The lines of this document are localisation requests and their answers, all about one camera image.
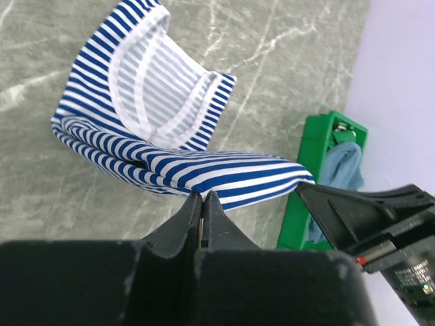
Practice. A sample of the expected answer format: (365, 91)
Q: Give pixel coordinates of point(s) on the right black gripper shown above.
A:
(388, 232)

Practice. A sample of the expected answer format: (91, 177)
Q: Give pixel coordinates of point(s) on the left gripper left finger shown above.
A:
(103, 282)

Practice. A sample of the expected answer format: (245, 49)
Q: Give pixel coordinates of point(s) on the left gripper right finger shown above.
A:
(238, 283)

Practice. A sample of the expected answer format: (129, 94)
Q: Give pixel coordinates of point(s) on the light blue tank top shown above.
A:
(341, 167)

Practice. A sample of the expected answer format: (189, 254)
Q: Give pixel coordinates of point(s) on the blue white striped tank top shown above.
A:
(137, 107)

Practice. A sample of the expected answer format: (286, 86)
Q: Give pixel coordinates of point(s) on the green tank top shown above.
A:
(342, 133)

